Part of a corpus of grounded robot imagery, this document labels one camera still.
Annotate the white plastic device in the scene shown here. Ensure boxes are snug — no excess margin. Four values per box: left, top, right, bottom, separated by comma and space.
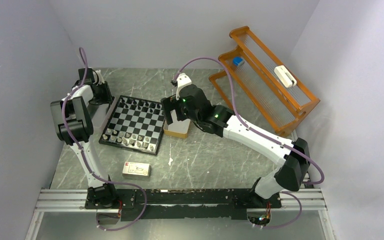
274, 65, 297, 88

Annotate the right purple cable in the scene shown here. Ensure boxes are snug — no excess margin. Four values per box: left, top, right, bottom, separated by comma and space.
172, 56, 325, 230

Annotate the purple cable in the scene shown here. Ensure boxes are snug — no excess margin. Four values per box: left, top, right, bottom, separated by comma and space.
172, 56, 325, 230
61, 46, 148, 232

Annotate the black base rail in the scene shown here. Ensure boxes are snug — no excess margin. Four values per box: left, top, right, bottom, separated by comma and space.
84, 188, 282, 222

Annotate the small printed card box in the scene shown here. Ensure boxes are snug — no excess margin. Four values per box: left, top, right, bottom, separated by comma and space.
122, 161, 152, 177

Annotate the black white chess board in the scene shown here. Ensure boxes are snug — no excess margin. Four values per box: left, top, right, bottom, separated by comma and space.
99, 95, 165, 156

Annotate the blue small block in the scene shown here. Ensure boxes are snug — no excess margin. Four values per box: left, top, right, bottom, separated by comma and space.
232, 56, 245, 67

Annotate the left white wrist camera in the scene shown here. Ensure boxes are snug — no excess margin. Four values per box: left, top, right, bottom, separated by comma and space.
93, 70, 105, 86

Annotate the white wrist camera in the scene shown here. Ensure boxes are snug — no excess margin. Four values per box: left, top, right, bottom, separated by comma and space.
171, 73, 192, 100
93, 70, 105, 86

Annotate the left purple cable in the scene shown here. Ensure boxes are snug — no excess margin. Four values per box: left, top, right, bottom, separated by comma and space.
61, 46, 148, 232

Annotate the silver metal tin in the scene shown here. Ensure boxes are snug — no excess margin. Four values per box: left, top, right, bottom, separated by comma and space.
89, 99, 117, 133

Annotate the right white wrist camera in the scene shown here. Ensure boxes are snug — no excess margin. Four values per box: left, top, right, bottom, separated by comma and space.
171, 73, 192, 100

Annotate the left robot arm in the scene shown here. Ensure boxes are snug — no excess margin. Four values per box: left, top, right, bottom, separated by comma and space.
50, 68, 119, 209

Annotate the orange wooden rack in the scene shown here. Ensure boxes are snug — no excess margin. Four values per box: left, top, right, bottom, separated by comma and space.
209, 26, 320, 137

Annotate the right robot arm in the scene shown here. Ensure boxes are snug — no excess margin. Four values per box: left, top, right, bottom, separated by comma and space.
160, 84, 310, 207

